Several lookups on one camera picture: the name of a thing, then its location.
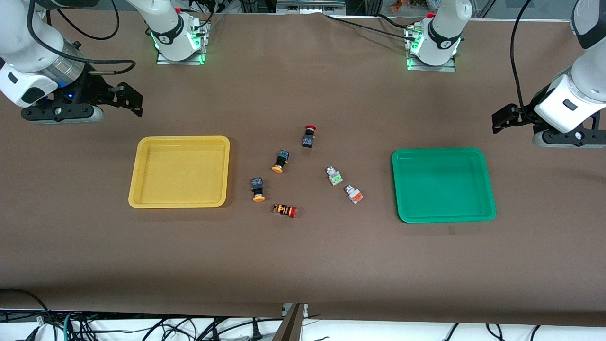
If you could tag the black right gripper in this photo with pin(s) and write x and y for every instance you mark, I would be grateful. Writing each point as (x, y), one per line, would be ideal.
(93, 89)

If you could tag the yellow push button black body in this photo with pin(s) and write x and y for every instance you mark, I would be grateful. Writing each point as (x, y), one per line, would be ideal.
(280, 160)
(258, 188)

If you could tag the orange button grey body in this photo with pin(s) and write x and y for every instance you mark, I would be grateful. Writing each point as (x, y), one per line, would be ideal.
(354, 194)

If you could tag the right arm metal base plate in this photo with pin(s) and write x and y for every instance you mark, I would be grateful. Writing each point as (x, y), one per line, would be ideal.
(163, 59)

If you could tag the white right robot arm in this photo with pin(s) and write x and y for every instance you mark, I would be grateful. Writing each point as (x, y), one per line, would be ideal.
(165, 21)

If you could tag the grey aluminium frame bar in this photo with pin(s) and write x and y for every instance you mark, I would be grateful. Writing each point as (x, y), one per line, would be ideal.
(310, 4)

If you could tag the green button grey body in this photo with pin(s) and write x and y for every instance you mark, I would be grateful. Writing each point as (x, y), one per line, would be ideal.
(334, 175)

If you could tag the brown table cover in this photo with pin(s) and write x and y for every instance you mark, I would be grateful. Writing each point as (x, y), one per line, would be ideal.
(303, 260)

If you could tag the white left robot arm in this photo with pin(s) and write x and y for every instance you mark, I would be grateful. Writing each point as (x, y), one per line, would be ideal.
(442, 28)

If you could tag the green plastic tray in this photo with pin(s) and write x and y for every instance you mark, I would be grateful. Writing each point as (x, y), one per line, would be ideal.
(442, 185)

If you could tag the yellow plastic tray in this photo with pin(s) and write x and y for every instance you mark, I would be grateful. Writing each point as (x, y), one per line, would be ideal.
(180, 173)

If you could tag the white metal bracket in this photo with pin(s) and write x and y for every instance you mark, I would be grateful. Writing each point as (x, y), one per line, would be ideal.
(286, 309)

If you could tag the red push button black body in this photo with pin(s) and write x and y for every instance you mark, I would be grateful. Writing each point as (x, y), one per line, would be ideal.
(308, 137)

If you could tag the wooden post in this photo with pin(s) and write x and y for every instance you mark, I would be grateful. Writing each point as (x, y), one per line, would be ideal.
(289, 327)

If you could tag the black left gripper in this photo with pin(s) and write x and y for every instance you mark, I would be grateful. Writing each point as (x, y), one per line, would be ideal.
(526, 113)

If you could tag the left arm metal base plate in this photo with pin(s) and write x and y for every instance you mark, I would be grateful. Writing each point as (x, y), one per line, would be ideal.
(450, 67)

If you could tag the red button orange striped body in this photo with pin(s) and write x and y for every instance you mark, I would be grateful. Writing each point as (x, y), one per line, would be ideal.
(285, 210)

